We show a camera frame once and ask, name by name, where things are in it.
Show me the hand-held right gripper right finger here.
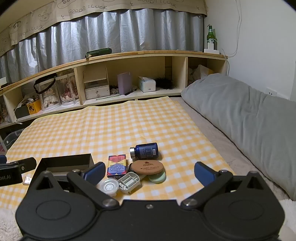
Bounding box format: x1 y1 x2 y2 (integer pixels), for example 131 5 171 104
181 161 272 210

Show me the long wooden shelf unit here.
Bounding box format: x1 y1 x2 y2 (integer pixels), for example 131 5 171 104
0 49 230 129

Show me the silver curtain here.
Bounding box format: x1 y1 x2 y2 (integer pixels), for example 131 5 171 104
0 10 205 84

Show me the beige printed valance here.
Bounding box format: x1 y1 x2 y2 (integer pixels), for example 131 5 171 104
0 0 208 57

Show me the grey pillow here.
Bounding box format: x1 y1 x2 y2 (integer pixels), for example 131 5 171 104
181 73 296 201

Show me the dark green box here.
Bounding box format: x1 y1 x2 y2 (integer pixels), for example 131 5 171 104
14 105 31 119

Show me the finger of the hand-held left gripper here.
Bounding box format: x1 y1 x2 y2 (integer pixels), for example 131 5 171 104
13 157 37 173

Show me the black feather duster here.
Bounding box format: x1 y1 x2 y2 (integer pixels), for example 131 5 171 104
154 77 179 90

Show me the yellow cartoon box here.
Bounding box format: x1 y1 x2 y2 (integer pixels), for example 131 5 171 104
26 99 42 115

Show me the white tissue box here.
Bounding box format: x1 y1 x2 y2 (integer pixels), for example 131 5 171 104
138 76 157 93

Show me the clear round lid container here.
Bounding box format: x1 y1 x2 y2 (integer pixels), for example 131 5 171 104
99 178 120 197

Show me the black strap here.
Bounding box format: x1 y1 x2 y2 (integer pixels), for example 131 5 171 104
33 73 57 94

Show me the yellow checked cloth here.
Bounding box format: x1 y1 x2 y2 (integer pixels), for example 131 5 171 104
0 96 237 205

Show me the green glass bottle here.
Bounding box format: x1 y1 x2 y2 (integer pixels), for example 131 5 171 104
206 24 218 50

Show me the white wall cable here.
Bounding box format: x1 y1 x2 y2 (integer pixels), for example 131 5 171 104
220 0 242 77

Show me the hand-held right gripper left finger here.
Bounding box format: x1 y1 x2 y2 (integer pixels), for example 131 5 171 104
28 162 121 209

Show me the dark green folded umbrella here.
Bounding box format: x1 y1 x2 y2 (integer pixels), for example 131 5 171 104
85 47 113 58

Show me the pale green round case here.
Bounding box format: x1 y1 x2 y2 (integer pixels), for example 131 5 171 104
148 172 167 184

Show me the black box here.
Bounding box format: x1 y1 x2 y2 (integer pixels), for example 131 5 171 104
34 153 95 180

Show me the crumpled plastic bag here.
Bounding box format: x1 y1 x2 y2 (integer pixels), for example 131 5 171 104
188 65 214 86

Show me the colourful patterned card box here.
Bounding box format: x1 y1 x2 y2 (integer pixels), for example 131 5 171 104
107 154 128 179

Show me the dark blue pill bottle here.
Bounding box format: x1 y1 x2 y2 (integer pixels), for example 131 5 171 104
129 142 159 160

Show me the clear doll display case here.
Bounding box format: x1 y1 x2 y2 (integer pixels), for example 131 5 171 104
55 73 80 106
39 76 62 110

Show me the grey plastic compartment tray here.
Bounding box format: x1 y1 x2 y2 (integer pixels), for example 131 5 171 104
119 173 141 194

